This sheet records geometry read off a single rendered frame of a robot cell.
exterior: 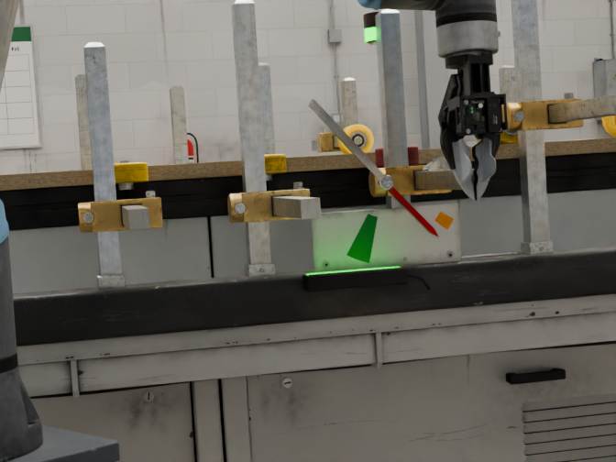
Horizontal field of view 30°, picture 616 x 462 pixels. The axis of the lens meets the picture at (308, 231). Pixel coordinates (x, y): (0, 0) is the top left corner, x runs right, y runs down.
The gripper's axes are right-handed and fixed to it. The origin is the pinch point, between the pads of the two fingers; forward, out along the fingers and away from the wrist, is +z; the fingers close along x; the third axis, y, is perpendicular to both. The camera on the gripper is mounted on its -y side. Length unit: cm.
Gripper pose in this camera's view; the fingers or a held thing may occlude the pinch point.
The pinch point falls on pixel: (473, 192)
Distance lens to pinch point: 174.7
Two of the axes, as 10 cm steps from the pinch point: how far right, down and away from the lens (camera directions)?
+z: 0.6, 10.0, 0.0
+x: 9.8, -0.6, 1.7
